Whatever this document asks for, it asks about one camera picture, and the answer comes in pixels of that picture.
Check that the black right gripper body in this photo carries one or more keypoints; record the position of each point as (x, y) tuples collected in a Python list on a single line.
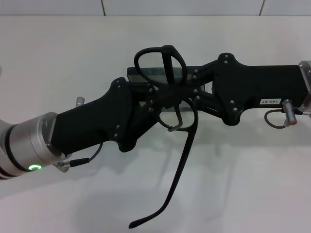
[(255, 85)]

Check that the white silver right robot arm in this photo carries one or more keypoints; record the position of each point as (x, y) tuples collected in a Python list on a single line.
[(306, 85)]

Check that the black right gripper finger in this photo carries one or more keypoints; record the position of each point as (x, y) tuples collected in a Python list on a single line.
[(206, 103), (201, 74)]

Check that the black glasses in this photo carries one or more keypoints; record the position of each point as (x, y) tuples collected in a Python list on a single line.
[(167, 65)]

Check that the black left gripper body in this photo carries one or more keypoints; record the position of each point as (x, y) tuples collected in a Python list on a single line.
[(92, 121)]

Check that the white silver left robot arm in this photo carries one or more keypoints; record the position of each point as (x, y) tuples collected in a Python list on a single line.
[(26, 143)]

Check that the black glasses case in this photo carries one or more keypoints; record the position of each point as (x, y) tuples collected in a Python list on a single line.
[(131, 72)]

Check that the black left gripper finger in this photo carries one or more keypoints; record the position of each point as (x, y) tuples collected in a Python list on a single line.
[(145, 116), (150, 91)]

